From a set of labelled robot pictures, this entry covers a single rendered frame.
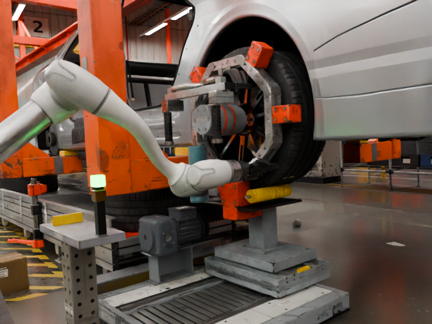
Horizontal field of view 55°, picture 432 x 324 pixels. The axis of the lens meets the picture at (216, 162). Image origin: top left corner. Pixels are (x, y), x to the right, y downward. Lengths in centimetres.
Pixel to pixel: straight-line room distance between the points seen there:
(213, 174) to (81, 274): 64
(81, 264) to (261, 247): 82
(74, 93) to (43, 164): 262
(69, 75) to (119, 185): 83
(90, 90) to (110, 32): 81
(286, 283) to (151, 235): 64
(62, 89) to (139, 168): 86
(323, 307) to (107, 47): 150
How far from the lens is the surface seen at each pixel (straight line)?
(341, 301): 191
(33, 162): 390
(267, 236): 200
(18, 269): 251
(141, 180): 209
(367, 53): 155
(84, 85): 133
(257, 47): 175
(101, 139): 200
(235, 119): 180
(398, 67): 149
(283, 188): 191
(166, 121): 185
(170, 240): 197
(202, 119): 176
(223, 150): 204
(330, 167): 675
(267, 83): 169
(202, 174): 145
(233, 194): 184
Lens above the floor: 76
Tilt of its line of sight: 3 degrees down
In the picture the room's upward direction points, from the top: 3 degrees counter-clockwise
